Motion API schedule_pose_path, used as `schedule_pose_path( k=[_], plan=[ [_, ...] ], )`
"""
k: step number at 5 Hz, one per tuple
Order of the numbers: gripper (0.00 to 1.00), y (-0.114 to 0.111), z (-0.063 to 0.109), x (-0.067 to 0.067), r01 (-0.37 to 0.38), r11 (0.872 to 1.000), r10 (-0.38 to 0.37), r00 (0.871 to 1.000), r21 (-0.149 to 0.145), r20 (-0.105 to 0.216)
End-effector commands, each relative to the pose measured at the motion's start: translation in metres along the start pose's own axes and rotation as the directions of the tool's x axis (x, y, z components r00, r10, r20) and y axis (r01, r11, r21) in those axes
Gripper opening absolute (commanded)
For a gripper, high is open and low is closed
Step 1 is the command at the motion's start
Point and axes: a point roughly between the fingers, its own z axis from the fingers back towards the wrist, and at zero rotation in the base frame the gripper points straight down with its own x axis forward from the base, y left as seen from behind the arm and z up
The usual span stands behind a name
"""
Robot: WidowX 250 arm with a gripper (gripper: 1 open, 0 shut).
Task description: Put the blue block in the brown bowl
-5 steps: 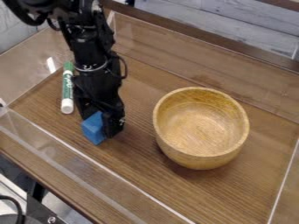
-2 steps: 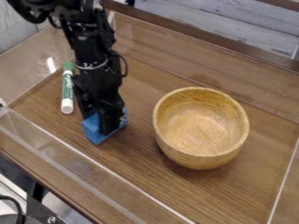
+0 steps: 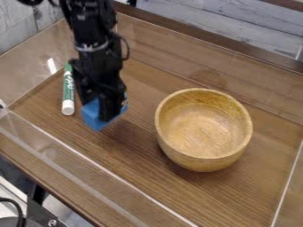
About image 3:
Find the clear acrylic tray wall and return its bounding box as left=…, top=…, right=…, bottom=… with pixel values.
left=0, top=9, right=303, bottom=227

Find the blue foam block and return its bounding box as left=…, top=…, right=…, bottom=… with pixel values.
left=80, top=97, right=130, bottom=131

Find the brown wooden bowl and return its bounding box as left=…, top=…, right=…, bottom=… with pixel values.
left=155, top=88, right=254, bottom=172

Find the black metal table bracket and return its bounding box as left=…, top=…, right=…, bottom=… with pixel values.
left=26, top=184, right=67, bottom=227

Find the green dry-erase marker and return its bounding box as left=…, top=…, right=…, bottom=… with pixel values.
left=62, top=63, right=75, bottom=116

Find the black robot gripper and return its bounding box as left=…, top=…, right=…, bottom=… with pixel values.
left=68, top=35, right=130, bottom=121

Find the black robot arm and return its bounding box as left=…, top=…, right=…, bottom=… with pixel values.
left=47, top=0, right=131, bottom=122

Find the black cable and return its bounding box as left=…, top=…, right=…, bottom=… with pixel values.
left=0, top=197, right=26, bottom=227

